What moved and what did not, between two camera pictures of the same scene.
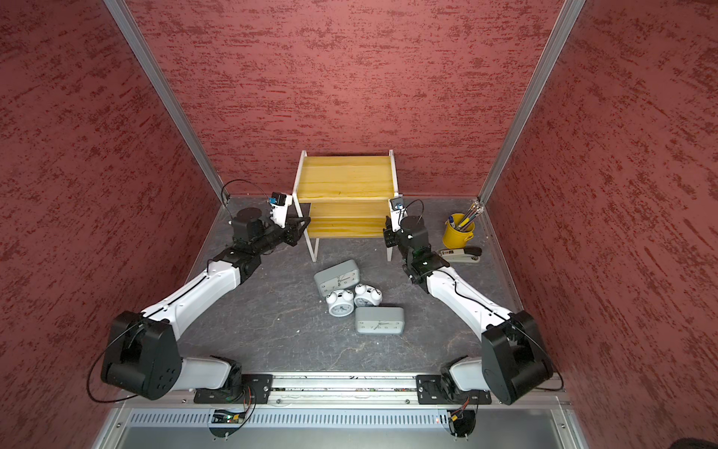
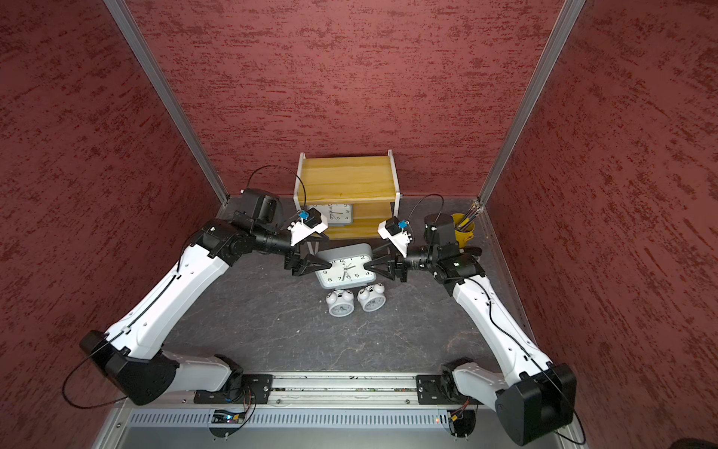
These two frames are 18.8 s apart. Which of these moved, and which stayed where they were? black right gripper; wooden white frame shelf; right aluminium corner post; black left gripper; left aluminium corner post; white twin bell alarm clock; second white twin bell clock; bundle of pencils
Moved: black right gripper; black left gripper
Stayed: wooden white frame shelf; second white twin bell clock; bundle of pencils; white twin bell alarm clock; left aluminium corner post; right aluminium corner post
